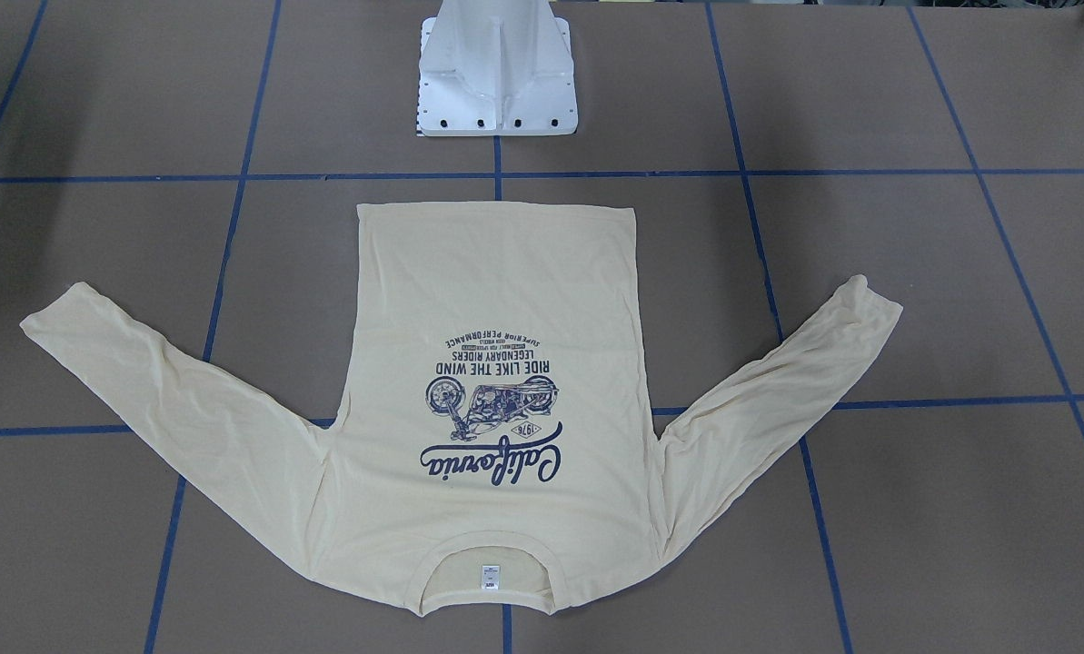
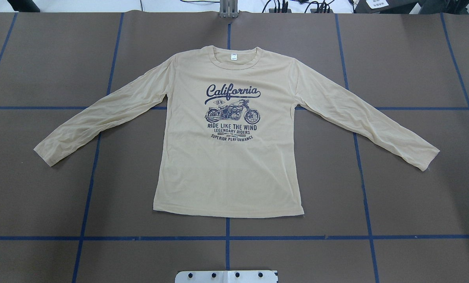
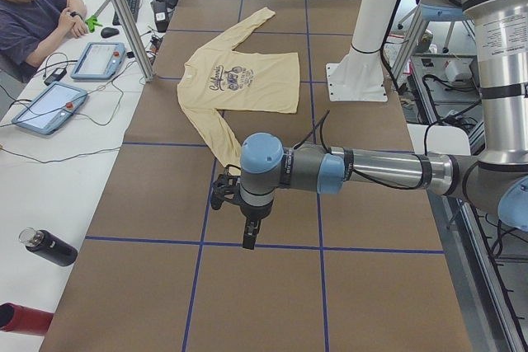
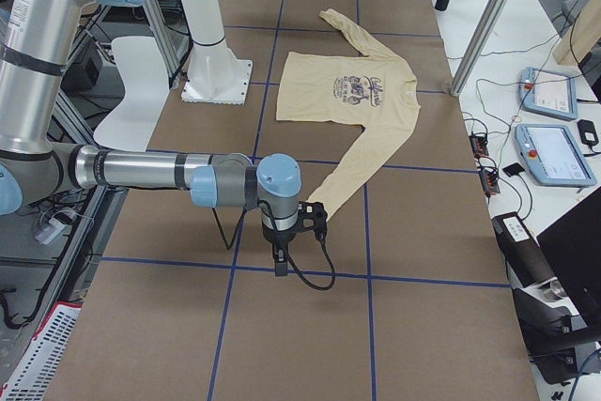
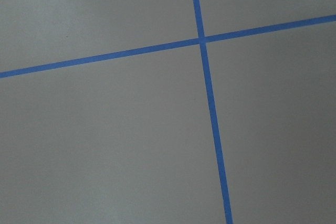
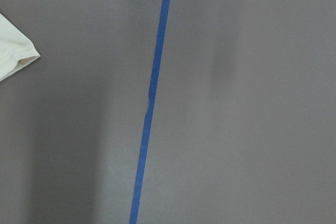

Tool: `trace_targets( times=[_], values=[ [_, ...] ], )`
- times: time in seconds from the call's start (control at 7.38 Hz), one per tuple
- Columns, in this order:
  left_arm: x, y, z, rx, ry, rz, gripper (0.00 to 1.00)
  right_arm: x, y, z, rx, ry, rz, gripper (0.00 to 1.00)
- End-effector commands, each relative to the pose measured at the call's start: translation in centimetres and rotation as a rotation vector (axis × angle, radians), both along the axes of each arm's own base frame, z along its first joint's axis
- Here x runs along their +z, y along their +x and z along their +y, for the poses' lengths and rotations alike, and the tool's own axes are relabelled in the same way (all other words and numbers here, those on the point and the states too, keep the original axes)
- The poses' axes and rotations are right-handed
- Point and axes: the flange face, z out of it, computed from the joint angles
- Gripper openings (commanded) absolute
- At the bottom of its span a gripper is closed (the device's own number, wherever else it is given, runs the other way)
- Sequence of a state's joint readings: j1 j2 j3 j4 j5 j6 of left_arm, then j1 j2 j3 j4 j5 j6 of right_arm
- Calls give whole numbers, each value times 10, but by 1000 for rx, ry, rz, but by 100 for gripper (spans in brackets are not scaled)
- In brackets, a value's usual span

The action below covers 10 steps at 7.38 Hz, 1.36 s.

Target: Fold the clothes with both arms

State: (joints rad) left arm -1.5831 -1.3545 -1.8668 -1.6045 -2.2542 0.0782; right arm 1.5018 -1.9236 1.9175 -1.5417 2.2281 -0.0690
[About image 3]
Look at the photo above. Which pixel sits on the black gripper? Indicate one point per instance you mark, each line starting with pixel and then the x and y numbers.
pixel 254 213

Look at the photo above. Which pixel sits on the beige long sleeve shirt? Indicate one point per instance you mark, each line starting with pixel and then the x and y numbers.
pixel 217 77

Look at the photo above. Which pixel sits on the black water bottle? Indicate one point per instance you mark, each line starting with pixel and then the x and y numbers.
pixel 48 246

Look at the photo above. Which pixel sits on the white curved panel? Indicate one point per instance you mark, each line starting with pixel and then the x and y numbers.
pixel 439 139

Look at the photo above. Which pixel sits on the far blue teach pendant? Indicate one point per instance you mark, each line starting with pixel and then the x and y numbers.
pixel 99 61

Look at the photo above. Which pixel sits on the blue teach pendant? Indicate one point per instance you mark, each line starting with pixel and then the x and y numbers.
pixel 51 109
pixel 99 61

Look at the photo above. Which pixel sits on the near blue teach pendant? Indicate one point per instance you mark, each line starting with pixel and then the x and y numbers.
pixel 51 109

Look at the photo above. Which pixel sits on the black computer mouse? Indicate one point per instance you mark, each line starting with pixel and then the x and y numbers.
pixel 108 32

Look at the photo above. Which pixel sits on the red cylinder bottle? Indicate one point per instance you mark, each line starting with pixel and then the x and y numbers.
pixel 25 320

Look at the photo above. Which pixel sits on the green plastic tool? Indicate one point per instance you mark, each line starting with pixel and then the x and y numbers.
pixel 92 23

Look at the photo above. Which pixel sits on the black keyboard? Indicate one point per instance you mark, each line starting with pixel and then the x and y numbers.
pixel 128 3

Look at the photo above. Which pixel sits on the seated person dark shirt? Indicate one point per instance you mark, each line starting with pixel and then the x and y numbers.
pixel 31 30

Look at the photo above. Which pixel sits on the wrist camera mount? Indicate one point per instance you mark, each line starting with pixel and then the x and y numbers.
pixel 226 189

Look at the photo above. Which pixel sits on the white pedestal base plate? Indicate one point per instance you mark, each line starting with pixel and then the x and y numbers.
pixel 358 77

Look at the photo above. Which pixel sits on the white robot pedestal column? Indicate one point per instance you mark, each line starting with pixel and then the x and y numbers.
pixel 374 19

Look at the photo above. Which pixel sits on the aluminium frame post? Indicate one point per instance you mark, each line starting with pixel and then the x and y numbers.
pixel 132 34

